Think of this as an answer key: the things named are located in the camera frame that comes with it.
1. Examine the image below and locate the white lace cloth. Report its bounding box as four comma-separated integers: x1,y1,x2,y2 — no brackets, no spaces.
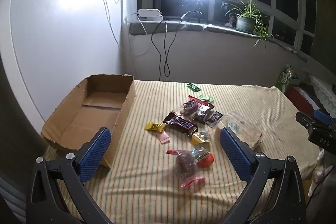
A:
308,74,336,114

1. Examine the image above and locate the black patterned snack packet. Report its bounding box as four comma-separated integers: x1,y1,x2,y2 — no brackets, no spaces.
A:
205,111,223,126

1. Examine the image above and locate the clear red-ended brown cake packet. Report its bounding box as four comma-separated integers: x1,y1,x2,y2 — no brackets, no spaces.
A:
166,150,206,188

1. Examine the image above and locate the orange egg-shaped snack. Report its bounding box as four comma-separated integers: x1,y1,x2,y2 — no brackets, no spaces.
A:
193,148,215,169

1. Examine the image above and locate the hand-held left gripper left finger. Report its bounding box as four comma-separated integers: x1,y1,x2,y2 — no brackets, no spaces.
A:
25,127,113,224

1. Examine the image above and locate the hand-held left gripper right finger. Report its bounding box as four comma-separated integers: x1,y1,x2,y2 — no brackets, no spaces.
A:
219,127,307,224

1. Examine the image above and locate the black ring light stand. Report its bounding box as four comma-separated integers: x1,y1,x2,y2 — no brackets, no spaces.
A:
194,0,205,24

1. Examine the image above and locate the pink candy packet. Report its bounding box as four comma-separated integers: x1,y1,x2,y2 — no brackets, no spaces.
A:
157,131,171,144

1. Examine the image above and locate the yellow jelly cup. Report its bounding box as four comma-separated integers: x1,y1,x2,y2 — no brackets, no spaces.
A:
191,131,212,144

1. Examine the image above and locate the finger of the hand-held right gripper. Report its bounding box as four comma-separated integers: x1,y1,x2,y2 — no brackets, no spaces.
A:
313,109,336,126
295,112,326,133

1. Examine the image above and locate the red box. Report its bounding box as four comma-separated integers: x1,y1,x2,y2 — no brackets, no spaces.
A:
285,85,315,111

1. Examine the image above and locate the white fluffy cloth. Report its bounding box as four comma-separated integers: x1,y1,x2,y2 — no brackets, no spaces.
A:
308,150,336,197

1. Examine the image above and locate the green snack bag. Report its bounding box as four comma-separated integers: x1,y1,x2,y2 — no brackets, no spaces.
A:
278,64,298,92

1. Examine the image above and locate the white cable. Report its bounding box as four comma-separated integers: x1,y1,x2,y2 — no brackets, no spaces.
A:
100,0,149,56

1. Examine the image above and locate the white electronic device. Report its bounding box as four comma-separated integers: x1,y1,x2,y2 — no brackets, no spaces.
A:
139,8,163,21

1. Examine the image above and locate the white cabinet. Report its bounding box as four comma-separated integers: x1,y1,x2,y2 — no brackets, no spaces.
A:
0,0,125,140

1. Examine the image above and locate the brown chocolate bar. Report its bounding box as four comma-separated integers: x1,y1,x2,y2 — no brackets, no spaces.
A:
163,111,198,136

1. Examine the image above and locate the clear red-ended snack packet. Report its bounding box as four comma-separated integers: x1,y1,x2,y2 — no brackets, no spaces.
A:
181,95,210,122

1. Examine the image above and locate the clear bag of crackers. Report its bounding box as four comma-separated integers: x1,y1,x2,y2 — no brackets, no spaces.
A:
214,112,263,149

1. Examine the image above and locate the cardboard box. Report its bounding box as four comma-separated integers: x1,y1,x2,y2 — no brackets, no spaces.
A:
41,74,136,169

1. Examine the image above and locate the yellow candy packet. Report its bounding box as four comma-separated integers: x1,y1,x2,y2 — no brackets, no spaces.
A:
145,122,166,132

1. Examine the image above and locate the black cable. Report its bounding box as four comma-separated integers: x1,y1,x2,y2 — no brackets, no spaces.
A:
151,11,201,77

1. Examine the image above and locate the potted spider plant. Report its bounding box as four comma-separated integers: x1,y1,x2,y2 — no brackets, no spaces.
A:
225,0,275,47

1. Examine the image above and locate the brown snack packet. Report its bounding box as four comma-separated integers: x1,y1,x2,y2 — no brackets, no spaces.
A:
196,105,215,123

